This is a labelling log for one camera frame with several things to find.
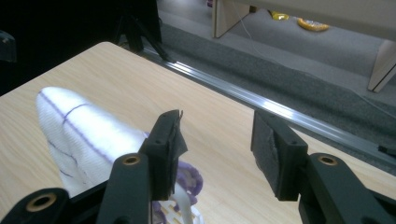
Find dark rounded object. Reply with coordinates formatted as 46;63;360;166
0;30;18;63

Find white cloth with purple stitching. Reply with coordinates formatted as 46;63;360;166
35;86;205;224

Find small yellow object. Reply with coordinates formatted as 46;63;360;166
270;11;290;21

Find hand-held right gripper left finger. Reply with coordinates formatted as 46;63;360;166
138;109;189;202

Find black tripod stand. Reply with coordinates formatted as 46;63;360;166
113;0;172;63

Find light wooden table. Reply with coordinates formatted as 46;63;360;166
212;0;396;93

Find large yellow object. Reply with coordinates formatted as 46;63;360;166
296;17;331;33

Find white perforated plastic piece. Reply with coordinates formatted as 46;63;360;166
162;183;205;224

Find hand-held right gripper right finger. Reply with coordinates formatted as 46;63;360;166
250;110;309;202

